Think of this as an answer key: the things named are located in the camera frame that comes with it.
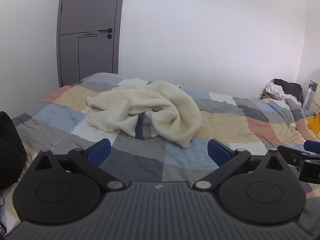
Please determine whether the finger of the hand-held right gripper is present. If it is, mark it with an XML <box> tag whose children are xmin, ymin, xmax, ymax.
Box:
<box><xmin>303</xmin><ymin>140</ymin><xmax>320</xmax><ymax>153</ymax></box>
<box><xmin>277</xmin><ymin>144</ymin><xmax>320</xmax><ymax>167</ymax></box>

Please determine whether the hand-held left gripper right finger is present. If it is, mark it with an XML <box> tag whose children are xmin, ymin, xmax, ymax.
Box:
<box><xmin>194</xmin><ymin>139</ymin><xmax>288</xmax><ymax>191</ymax></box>

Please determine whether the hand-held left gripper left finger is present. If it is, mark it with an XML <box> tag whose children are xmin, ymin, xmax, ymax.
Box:
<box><xmin>31</xmin><ymin>139</ymin><xmax>125</xmax><ymax>192</ymax></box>

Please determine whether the cream striped fleece sweater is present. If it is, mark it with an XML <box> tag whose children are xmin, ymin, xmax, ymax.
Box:
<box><xmin>85</xmin><ymin>81</ymin><xmax>202</xmax><ymax>149</ymax></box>

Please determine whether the yellow cloth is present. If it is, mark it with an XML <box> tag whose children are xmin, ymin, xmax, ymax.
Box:
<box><xmin>307</xmin><ymin>112</ymin><xmax>320</xmax><ymax>140</ymax></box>

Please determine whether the patchwork bed quilt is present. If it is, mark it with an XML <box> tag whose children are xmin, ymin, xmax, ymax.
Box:
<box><xmin>11</xmin><ymin>72</ymin><xmax>320</xmax><ymax>240</ymax></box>

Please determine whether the white bottle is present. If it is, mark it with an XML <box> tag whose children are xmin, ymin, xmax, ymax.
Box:
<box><xmin>302</xmin><ymin>81</ymin><xmax>318</xmax><ymax>109</ymax></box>

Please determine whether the brown cardboard box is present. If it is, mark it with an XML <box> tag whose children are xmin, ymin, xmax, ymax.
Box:
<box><xmin>260</xmin><ymin>92</ymin><xmax>281</xmax><ymax>101</ymax></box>

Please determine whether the white garment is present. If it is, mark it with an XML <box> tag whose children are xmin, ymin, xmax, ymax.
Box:
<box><xmin>265</xmin><ymin>82</ymin><xmax>303</xmax><ymax>106</ymax></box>

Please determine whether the black bag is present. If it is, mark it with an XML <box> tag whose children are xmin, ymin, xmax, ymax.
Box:
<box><xmin>0</xmin><ymin>111</ymin><xmax>27</xmax><ymax>190</ymax></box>

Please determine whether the grey door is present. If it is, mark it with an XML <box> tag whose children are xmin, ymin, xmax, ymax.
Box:
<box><xmin>57</xmin><ymin>0</ymin><xmax>126</xmax><ymax>88</ymax></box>

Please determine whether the black door handle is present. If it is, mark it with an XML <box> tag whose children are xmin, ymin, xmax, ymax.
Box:
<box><xmin>97</xmin><ymin>28</ymin><xmax>113</xmax><ymax>39</ymax></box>

